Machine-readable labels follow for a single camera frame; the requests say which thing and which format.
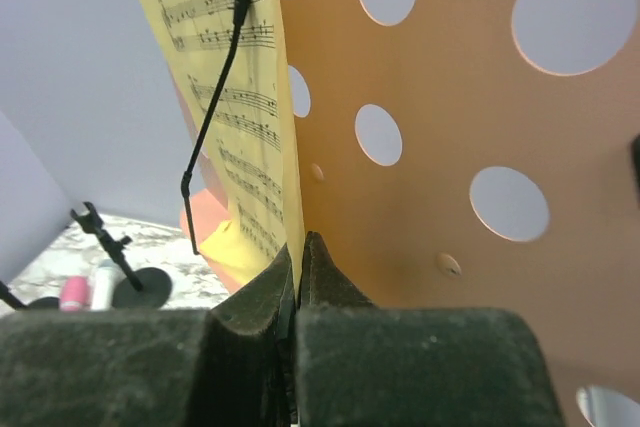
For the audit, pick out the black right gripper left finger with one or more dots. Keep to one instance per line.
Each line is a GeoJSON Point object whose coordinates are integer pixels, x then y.
{"type": "Point", "coordinates": [140, 367]}

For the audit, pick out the yellow sheet music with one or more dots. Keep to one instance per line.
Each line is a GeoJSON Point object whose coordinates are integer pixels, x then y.
{"type": "Point", "coordinates": [228, 61]}

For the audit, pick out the white toy microphone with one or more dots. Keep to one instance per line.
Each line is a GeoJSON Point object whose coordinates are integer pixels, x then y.
{"type": "Point", "coordinates": [107, 276]}

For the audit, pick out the black round-base mic stand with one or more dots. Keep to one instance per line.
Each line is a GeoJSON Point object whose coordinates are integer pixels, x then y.
{"type": "Point", "coordinates": [148, 287]}

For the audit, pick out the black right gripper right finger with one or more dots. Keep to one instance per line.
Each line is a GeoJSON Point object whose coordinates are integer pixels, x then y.
{"type": "Point", "coordinates": [361, 365]}

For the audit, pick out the pink toy microphone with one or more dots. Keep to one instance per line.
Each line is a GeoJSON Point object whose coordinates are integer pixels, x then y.
{"type": "Point", "coordinates": [74, 295]}

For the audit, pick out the pink music stand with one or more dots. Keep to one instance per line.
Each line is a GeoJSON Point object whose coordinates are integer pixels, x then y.
{"type": "Point", "coordinates": [479, 154]}

